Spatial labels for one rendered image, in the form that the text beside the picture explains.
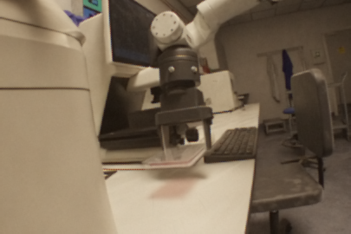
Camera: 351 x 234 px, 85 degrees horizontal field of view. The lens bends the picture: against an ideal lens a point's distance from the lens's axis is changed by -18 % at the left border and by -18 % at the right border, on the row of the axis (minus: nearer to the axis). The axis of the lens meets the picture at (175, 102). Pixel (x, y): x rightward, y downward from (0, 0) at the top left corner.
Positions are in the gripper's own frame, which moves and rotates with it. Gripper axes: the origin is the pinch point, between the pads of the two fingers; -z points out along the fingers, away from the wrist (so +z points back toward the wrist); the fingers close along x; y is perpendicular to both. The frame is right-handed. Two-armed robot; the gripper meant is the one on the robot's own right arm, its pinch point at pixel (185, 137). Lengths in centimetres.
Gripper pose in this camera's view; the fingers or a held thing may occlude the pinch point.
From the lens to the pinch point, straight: 47.9
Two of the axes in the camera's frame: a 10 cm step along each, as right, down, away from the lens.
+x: -9.2, 1.6, 3.6
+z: -0.9, -9.8, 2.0
